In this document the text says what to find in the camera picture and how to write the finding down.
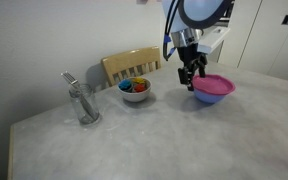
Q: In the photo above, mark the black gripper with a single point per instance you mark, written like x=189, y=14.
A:
x=190, y=56

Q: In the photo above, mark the pink plastic bowl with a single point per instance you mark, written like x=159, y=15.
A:
x=214, y=85

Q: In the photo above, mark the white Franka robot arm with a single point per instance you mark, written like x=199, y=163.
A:
x=197, y=13

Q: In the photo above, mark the blue plastic bowl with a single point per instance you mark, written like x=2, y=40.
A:
x=210, y=98

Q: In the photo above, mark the white ceramic bowl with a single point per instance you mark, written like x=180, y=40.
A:
x=135, y=96

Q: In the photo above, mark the yellow toy piece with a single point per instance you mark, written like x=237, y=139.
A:
x=138, y=80

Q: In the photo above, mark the red toy piece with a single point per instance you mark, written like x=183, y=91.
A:
x=139, y=88

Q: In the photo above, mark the wooden chair back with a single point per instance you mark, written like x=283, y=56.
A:
x=130, y=60

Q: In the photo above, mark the blue toy piece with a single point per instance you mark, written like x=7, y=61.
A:
x=125, y=84

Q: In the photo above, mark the white cabinet door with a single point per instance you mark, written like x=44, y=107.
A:
x=270, y=40

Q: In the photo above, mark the clear glass jar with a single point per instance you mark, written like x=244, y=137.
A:
x=84, y=106

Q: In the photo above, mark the silver metal fork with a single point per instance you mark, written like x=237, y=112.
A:
x=70, y=79

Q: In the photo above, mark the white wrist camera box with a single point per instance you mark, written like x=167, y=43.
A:
x=214, y=38

